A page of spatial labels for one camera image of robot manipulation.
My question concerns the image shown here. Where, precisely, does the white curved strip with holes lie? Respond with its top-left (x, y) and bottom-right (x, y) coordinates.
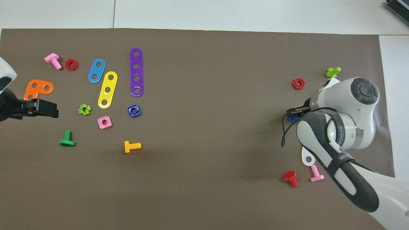
top-left (301, 146), bottom-right (321, 166)

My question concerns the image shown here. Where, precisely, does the pink square plastic nut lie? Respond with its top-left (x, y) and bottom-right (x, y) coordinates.
top-left (97, 116), bottom-right (112, 129)

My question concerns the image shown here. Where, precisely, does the brown table mat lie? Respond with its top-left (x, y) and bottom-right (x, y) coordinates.
top-left (0, 28), bottom-right (396, 230)

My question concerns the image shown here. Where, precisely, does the green plastic screw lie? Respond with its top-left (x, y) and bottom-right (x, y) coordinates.
top-left (60, 130), bottom-right (76, 147)

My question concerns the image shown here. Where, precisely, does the lime cross-head plastic screw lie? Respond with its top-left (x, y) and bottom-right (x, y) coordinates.
top-left (325, 67), bottom-right (341, 79)

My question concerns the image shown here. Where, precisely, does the yellow three-hole plastic strip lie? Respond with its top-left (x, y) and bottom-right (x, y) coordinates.
top-left (97, 71), bottom-right (118, 109)

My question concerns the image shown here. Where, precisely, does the red plastic screw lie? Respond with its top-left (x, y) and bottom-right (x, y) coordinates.
top-left (283, 171), bottom-right (299, 188)

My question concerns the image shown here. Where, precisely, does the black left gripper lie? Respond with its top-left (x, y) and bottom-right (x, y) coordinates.
top-left (0, 88), bottom-right (59, 122)

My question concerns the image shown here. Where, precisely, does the pink plastic screw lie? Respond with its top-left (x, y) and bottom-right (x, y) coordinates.
top-left (44, 53), bottom-right (62, 70)
top-left (310, 165), bottom-right (325, 182)

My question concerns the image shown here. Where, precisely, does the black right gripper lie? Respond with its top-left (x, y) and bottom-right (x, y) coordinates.
top-left (287, 97), bottom-right (315, 117)

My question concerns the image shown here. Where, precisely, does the blue two-hole plastic strip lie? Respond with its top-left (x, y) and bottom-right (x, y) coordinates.
top-left (88, 58), bottom-right (106, 83)

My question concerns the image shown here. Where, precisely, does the purple four-hole plastic strip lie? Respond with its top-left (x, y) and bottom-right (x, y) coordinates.
top-left (129, 48), bottom-right (144, 97)

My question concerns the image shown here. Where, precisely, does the orange three-hole angled plate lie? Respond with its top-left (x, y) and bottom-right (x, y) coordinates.
top-left (24, 79), bottom-right (54, 101)

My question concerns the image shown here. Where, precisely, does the dark ribbed device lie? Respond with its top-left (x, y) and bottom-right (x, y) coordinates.
top-left (385, 0), bottom-right (409, 18)

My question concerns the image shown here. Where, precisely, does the orange plastic screw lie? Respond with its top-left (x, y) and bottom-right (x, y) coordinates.
top-left (124, 141), bottom-right (142, 153)

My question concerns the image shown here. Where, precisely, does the blue square plastic nut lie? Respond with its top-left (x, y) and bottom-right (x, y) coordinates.
top-left (127, 104), bottom-right (142, 118)

